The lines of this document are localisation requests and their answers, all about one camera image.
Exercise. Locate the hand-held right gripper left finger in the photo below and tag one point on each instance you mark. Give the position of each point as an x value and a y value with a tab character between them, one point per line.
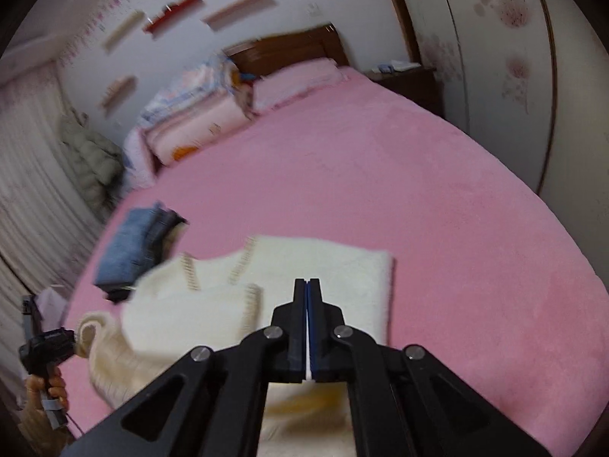
296	338

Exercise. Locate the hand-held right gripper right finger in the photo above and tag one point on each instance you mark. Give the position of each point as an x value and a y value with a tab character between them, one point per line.
319	338

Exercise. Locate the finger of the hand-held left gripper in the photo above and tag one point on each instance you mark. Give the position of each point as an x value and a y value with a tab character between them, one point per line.
29	314

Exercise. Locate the white fuzzy cardigan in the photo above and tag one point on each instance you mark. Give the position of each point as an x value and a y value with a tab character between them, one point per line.
309	266

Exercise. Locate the person's left forearm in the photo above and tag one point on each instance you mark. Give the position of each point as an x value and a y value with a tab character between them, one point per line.
35	431

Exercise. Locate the person's left hand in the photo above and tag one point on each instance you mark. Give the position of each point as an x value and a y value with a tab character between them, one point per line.
57	385

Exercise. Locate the white paper bag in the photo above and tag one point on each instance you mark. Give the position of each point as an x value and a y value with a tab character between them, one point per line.
50	307

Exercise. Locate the pale pleated curtain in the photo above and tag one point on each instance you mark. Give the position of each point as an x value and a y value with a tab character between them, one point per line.
38	200

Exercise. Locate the folded blue jeans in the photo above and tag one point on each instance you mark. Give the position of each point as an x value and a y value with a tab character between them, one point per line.
131	243

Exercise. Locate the olive puffer jacket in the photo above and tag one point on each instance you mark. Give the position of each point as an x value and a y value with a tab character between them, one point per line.
90	162

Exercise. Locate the white cushion with blue print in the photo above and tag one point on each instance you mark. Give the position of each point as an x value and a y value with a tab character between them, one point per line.
138	162

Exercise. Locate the folded pink cartoon quilt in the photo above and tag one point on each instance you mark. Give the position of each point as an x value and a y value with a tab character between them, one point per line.
200	128

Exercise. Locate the pink pillow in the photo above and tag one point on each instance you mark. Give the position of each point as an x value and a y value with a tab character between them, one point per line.
295	83

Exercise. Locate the dark wooden nightstand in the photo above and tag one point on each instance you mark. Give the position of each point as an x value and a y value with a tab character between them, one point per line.
409	88

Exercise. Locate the small dark box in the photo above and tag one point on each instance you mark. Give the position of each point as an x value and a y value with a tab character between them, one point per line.
384	67

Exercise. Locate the white paper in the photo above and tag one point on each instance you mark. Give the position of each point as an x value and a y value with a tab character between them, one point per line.
407	64

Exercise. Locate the dark wooden headboard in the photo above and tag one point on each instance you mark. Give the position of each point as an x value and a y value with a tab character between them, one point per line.
295	47

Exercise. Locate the floral sliding wardrobe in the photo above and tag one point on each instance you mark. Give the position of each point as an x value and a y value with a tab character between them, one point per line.
499	57

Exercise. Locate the white light switch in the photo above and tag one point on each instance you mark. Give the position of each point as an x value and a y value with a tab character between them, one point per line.
314	8

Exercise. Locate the red wall shelf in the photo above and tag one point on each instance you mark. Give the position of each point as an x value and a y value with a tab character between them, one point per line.
171	15

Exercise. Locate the long wooden wall shelf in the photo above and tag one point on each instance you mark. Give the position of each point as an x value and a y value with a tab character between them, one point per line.
240	9

